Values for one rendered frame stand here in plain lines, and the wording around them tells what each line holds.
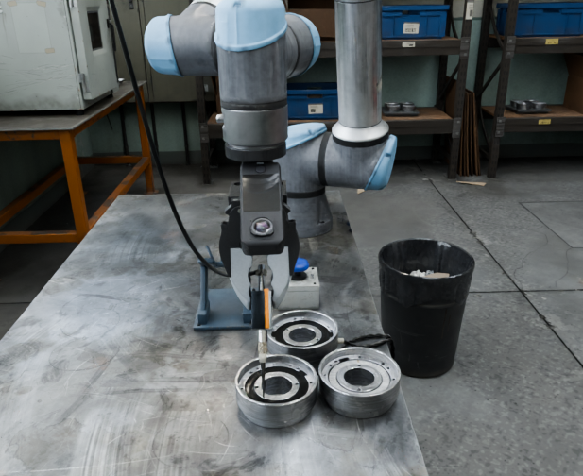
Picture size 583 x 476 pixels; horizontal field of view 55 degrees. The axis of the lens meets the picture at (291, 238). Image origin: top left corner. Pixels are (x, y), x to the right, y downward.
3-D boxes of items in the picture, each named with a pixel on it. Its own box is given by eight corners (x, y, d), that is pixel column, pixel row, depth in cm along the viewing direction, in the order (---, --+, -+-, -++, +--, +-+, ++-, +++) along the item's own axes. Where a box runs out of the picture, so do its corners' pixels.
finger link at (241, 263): (252, 291, 77) (257, 229, 73) (250, 314, 71) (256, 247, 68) (230, 289, 77) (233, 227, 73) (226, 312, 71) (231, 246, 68)
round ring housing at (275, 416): (266, 445, 66) (265, 417, 65) (221, 399, 74) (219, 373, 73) (334, 408, 72) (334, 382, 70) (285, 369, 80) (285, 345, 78)
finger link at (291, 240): (302, 269, 71) (294, 204, 67) (303, 275, 69) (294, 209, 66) (265, 274, 71) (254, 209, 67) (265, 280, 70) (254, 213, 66)
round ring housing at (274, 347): (264, 372, 79) (263, 348, 78) (269, 331, 89) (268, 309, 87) (339, 373, 79) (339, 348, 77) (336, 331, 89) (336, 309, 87)
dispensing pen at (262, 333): (250, 401, 67) (248, 262, 70) (252, 399, 71) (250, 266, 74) (269, 400, 67) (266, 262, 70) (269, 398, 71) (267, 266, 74)
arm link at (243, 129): (288, 110, 60) (212, 112, 60) (289, 152, 62) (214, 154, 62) (286, 98, 67) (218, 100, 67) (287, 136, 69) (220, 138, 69)
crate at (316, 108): (347, 110, 448) (348, 81, 439) (350, 120, 413) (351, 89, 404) (282, 110, 450) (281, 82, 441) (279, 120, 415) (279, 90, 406)
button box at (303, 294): (319, 309, 95) (319, 283, 93) (277, 310, 95) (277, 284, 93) (317, 286, 103) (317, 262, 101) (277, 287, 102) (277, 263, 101)
